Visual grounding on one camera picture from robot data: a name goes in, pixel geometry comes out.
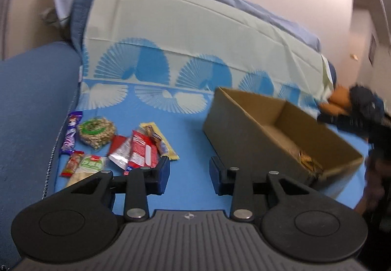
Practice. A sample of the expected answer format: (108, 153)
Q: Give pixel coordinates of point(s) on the person's right forearm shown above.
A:
(371, 188)

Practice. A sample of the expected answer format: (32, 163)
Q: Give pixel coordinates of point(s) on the wall switch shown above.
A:
(354, 57)

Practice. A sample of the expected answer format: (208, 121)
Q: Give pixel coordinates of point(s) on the blue quilted cushion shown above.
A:
(78, 17)

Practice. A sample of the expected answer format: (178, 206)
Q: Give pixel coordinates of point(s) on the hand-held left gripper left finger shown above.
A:
(164, 177)

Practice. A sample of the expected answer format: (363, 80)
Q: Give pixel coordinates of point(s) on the clear packet of round crackers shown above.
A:
(308, 162)

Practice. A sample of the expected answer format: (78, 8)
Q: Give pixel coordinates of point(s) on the red and white snack packet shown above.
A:
(142, 148)

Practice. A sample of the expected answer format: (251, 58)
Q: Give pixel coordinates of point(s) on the brown cardboard box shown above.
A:
(244, 130)

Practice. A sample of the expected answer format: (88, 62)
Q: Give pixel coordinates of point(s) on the silver-backed red snack packet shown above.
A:
(119, 150)

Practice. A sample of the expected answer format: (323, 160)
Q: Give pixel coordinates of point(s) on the orange pillow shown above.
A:
(336, 100)

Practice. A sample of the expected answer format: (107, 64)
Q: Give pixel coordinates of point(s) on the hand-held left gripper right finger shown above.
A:
(214, 176)

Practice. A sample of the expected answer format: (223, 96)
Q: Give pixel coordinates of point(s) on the dark jacket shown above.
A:
(363, 106)

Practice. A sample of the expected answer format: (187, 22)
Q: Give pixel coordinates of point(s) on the yellow snack bar packet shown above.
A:
(158, 136)

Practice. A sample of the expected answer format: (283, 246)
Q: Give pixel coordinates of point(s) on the green-label white pastry packet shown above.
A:
(88, 165)

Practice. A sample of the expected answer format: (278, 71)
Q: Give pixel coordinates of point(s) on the purple candy bar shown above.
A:
(71, 130)

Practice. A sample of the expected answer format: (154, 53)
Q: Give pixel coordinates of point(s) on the blue cream fan-print sheet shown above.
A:
(183, 29)

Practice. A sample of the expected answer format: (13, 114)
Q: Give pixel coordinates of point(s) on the blue denim sofa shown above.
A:
(30, 106)

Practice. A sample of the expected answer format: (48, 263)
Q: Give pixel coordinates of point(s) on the round green-label peanut brittle packet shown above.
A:
(96, 133)

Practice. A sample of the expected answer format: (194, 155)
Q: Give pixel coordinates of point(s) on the small red sausage packet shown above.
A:
(71, 164)

